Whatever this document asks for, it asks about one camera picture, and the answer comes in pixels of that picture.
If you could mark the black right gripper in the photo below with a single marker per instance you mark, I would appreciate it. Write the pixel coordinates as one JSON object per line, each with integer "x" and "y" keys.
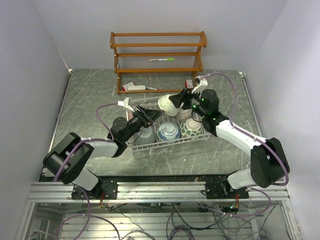
{"x": 181, "y": 97}

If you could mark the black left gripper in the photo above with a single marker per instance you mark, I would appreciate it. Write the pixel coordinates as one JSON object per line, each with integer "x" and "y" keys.
{"x": 149, "y": 116}

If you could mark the teal pattern cream bowl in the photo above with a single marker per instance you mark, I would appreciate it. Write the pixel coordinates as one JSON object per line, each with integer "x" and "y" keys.
{"x": 167, "y": 106}

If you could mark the blue floral white bowl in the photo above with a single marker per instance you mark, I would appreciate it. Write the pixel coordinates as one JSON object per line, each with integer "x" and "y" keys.
{"x": 168, "y": 131}

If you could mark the white wire dish rack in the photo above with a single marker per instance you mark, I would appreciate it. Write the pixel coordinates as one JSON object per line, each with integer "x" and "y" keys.
{"x": 161, "y": 144}

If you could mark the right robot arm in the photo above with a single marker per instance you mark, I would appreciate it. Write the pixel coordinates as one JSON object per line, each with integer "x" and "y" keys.
{"x": 268, "y": 162}

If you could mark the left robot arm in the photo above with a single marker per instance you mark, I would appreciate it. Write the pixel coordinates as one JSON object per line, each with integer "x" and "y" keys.
{"x": 68, "y": 158}

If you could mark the wooden shelf rack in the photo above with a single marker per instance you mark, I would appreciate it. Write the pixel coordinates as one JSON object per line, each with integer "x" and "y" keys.
{"x": 132, "y": 52}

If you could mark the purple pattern cream bowl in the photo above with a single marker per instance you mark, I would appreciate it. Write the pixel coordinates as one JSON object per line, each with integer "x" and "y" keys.
{"x": 184, "y": 114}

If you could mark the red floral pattern bowl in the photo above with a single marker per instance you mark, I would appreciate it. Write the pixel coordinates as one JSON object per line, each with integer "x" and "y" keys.
{"x": 129, "y": 116}

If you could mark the red white small box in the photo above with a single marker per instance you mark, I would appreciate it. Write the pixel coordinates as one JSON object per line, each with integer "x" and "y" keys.
{"x": 189, "y": 84}

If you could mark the blue dotted bowl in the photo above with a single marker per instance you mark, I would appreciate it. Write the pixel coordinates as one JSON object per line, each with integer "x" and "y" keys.
{"x": 146, "y": 136}

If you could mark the red tipped pen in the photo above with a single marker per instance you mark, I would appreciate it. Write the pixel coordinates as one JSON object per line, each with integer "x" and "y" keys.
{"x": 151, "y": 88}

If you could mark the white rectangular eraser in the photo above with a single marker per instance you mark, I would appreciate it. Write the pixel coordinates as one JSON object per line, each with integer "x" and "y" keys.
{"x": 136, "y": 88}

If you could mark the green leaf pattern bowl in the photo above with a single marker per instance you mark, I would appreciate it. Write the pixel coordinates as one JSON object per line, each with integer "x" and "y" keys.
{"x": 190, "y": 128}

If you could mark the red white card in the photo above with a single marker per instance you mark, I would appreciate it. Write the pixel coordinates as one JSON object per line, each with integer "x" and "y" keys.
{"x": 126, "y": 86}

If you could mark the green capped marker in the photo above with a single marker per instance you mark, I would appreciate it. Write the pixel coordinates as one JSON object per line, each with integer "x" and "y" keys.
{"x": 161, "y": 60}

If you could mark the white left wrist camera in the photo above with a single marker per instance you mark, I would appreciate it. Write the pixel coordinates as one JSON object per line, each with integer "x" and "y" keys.
{"x": 126, "y": 105}

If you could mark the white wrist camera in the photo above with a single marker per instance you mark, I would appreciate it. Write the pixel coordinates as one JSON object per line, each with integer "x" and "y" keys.
{"x": 202, "y": 84}
{"x": 126, "y": 105}

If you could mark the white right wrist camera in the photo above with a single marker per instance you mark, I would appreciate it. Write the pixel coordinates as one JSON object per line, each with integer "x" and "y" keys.
{"x": 202, "y": 84}

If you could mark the aluminium mounting rail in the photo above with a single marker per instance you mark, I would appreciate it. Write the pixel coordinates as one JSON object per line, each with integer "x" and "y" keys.
{"x": 151, "y": 192}

